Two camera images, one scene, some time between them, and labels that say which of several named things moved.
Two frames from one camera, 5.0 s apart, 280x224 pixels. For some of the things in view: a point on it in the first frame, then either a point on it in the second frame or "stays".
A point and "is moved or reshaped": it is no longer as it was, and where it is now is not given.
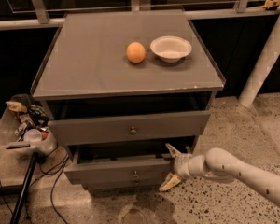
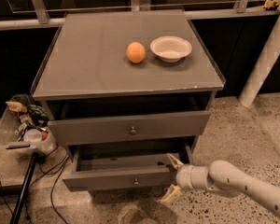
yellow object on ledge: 273,3 stays
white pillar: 270,57 stays
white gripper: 181,165 -> 184,177
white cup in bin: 33,135 stays
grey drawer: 120,164 is moved or reshaped
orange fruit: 135,52 stays
